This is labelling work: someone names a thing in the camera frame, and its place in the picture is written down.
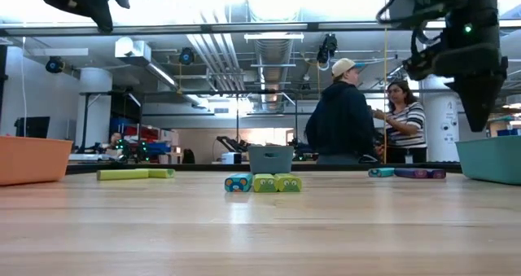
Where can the shelf with coloured bins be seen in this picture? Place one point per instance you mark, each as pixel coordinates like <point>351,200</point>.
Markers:
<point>152,132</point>

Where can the white round column with signs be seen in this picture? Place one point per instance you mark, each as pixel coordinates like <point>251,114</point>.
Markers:
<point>441,121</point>

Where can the person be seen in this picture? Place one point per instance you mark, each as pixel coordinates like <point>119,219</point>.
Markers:
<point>342,117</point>
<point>407,121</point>
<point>116,138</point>

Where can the teal mouse-face block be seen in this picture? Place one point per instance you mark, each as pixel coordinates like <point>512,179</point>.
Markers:
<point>381,172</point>
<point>238,183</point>

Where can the white ceiling air unit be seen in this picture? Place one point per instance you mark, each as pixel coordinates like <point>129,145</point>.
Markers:
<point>132,48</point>

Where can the neighbour station robot arm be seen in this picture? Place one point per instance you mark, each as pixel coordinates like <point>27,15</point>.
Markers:
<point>232,145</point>
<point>142,150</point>
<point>123,150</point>

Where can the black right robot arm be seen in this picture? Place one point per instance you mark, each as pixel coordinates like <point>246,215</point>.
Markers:
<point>476,7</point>

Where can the small white box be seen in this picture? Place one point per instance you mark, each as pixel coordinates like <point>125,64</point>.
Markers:
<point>232,158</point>

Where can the silver ribbed ventilation duct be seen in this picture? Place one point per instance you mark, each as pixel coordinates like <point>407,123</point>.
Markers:
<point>272,52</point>

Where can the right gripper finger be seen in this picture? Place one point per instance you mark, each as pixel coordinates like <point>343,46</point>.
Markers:
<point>487,99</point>
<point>468,99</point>

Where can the small slate-blue plastic bin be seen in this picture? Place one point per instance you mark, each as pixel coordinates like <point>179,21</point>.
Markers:
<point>270,160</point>

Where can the yellow-green frog-face block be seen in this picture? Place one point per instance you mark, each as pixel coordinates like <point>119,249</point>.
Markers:
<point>265,183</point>
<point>289,183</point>
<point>122,175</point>
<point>162,173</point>

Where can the white ceiling light panel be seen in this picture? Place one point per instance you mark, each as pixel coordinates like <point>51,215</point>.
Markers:
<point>273,37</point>

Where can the small black monitor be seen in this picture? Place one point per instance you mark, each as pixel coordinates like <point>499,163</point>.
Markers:
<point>32,127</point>

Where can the black aluminium frame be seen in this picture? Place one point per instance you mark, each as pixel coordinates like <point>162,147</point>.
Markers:
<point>57,31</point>

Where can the large teal plastic bin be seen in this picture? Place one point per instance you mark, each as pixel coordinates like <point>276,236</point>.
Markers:
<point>492,160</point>

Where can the orange plastic bin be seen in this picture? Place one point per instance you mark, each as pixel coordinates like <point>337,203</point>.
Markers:
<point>32,160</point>

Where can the black bag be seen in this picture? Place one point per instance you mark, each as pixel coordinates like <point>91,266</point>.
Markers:
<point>188,157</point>

